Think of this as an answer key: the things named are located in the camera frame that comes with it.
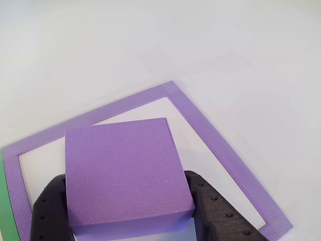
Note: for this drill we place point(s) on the large purple block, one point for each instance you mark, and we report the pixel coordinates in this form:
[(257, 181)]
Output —
[(125, 170)]

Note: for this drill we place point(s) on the green square frame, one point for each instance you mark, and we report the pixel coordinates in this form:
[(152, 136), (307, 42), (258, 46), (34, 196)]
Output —
[(6, 208)]

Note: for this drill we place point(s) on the purple square frame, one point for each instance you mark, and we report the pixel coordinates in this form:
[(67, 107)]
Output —
[(200, 120)]

